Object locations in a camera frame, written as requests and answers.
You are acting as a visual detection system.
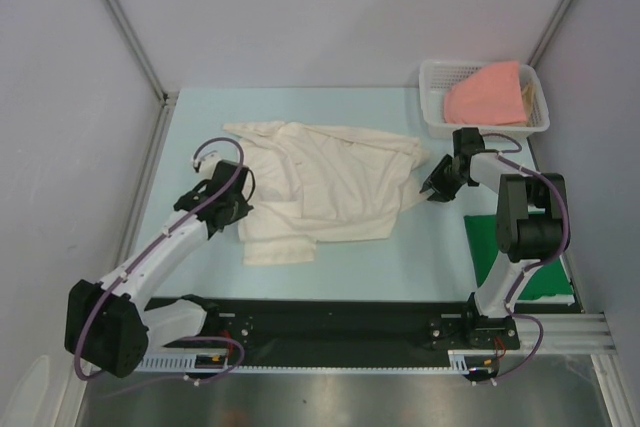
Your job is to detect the pink t shirt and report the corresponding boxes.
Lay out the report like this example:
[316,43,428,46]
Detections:
[443,60,526,125]

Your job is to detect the aluminium corner post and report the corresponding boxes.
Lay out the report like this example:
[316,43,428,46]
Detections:
[74,0,177,107]
[527,0,609,68]

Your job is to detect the left aluminium corner post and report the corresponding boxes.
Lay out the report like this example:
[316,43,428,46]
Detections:
[74,0,177,107]

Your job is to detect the cream white t shirt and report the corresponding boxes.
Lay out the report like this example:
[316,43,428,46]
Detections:
[223,121,430,265]

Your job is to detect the right aluminium corner post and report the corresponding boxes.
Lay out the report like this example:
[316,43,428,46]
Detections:
[527,0,609,68]

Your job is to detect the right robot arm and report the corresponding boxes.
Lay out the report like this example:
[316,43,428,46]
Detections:
[421,127,570,348]

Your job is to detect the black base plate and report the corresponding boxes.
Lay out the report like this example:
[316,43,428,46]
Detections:
[144,296,584,348]

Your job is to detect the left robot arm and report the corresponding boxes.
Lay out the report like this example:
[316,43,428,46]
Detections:
[64,160,255,380]

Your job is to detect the beige t shirt in basket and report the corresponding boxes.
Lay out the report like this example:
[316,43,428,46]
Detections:
[521,80,536,127]

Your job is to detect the white plastic basket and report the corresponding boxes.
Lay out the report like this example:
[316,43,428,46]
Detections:
[419,60,550,139]

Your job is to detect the aluminium frame rail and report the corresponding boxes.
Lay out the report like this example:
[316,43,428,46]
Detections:
[149,311,615,354]

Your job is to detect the green folded t shirt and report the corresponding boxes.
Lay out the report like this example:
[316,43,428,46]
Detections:
[462,213,574,301]

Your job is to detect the white slotted cable duct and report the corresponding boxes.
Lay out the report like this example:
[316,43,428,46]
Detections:
[135,350,233,373]

